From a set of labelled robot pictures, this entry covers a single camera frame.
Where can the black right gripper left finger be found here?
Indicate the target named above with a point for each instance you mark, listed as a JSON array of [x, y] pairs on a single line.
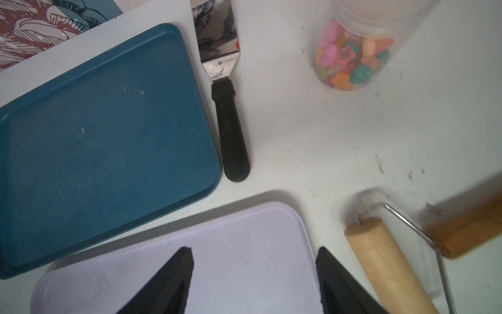
[[167, 291]]

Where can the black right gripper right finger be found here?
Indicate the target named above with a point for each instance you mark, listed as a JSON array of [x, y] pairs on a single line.
[[234, 152]]

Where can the lilac silicone mat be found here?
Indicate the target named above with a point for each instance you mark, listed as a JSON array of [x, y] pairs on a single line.
[[258, 260]]

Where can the wooden rolling pin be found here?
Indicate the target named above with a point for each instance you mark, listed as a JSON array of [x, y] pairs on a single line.
[[389, 272]]

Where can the teal plastic tray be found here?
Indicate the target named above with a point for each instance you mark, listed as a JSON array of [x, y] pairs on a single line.
[[114, 143]]

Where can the clear cup with candies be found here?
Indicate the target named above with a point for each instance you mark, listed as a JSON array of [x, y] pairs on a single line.
[[359, 38]]

